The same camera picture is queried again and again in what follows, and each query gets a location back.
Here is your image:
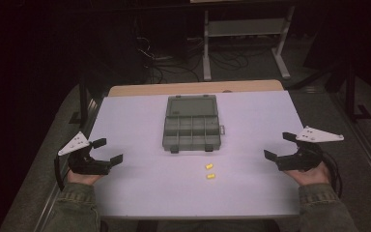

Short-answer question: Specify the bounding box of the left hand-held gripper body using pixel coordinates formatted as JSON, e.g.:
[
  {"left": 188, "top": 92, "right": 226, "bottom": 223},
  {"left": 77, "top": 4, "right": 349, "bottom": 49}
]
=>
[{"left": 57, "top": 130, "right": 112, "bottom": 176}]

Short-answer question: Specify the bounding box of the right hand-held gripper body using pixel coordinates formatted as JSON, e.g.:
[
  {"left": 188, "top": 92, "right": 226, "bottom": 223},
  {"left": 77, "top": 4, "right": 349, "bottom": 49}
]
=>
[{"left": 275, "top": 126, "right": 345, "bottom": 172}]

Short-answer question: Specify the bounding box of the grey plastic organizer box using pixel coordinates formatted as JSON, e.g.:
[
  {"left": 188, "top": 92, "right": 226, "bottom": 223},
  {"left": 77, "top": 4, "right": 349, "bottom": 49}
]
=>
[{"left": 161, "top": 94, "right": 227, "bottom": 155}]

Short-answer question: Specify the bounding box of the person's left hand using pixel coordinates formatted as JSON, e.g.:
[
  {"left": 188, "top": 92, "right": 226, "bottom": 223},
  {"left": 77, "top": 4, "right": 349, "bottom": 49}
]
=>
[{"left": 66, "top": 169, "right": 106, "bottom": 187}]

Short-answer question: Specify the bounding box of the person's right hand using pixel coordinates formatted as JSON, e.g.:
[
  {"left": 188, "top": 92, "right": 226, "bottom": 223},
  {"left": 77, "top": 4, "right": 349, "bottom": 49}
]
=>
[{"left": 283, "top": 161, "right": 332, "bottom": 188}]

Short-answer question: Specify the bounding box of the black metal stand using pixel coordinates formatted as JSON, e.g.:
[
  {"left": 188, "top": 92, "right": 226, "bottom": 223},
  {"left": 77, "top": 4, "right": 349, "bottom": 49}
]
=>
[
  {"left": 69, "top": 75, "right": 108, "bottom": 131},
  {"left": 343, "top": 60, "right": 371, "bottom": 123}
]

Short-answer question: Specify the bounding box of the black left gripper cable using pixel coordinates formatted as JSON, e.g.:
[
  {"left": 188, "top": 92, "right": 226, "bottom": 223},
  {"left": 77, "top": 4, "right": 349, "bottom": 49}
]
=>
[{"left": 53, "top": 154, "right": 67, "bottom": 192}]

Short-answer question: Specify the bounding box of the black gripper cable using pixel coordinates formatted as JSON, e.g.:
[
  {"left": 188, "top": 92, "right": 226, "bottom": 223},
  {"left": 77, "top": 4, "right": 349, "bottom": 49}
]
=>
[
  {"left": 53, "top": 154, "right": 67, "bottom": 192},
  {"left": 321, "top": 150, "right": 344, "bottom": 198}
]

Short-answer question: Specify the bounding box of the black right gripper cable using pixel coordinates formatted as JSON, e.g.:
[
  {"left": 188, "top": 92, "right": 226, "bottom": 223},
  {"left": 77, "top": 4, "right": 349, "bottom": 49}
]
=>
[{"left": 321, "top": 150, "right": 344, "bottom": 198}]

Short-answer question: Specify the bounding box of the metal floor rail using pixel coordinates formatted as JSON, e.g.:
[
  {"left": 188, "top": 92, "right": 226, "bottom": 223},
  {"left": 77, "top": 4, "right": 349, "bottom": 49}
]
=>
[
  {"left": 330, "top": 92, "right": 371, "bottom": 196},
  {"left": 33, "top": 96, "right": 104, "bottom": 232}
]

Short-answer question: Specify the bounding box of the tangle of black floor cables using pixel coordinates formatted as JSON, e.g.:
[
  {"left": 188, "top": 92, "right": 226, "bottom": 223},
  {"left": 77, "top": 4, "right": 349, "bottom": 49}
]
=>
[{"left": 134, "top": 34, "right": 249, "bottom": 85}]

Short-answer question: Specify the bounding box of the white metal desk frame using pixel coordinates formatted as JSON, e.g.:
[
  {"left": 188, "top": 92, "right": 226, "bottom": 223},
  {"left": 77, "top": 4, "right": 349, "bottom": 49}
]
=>
[{"left": 202, "top": 5, "right": 297, "bottom": 82}]

